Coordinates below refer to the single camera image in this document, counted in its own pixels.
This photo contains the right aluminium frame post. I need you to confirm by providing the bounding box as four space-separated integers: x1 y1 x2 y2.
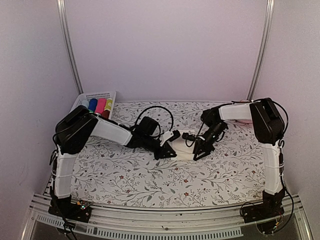
246 0 275 101

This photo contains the pink rolled towel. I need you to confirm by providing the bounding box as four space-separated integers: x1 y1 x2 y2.
95 98 107 114

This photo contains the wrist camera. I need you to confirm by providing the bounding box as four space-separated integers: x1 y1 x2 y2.
159 130 181 147
182 132 199 142

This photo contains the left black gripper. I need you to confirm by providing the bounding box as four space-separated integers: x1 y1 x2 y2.
142 134 177 160

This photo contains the floral tablecloth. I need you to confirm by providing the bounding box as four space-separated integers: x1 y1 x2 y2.
69 100 286 209

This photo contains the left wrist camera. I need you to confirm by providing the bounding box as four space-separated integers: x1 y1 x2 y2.
159 130 181 147

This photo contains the dark blue rolled towel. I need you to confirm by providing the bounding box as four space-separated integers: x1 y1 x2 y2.
88 98 98 113

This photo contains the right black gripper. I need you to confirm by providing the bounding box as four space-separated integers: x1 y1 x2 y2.
193 122 227 161

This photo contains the aluminium frame post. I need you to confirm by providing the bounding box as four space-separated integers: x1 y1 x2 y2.
246 0 275 101
56 0 84 95

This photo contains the left aluminium frame post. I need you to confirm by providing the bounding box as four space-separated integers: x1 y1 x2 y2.
56 0 84 95

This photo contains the pink plate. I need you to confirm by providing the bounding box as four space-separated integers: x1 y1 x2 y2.
237 119 252 124

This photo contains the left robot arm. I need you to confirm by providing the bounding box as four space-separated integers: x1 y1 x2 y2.
53 105 181 217

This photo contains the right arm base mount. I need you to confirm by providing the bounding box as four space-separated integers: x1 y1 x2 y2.
239 199 288 235

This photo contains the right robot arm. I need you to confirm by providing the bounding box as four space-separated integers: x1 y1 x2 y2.
193 97 287 198

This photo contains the yellow-green dotted rolled towel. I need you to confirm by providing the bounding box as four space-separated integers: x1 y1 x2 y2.
104 98 113 111

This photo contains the front aluminium rail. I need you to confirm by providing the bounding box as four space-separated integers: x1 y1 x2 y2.
21 194 315 240

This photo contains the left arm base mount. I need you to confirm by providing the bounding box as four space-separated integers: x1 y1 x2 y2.
48 199 92 223

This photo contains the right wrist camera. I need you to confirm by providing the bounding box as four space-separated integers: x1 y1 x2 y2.
182 132 199 142

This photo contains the maroon rolled towel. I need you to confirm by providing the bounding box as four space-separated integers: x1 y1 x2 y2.
101 110 110 120

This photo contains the light blue rolled towel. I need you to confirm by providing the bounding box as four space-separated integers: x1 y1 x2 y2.
80 100 90 109

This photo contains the cream white towel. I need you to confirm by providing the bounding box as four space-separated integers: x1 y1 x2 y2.
169 129 196 161

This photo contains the white plastic basket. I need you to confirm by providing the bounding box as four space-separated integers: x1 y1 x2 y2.
70 91 117 120

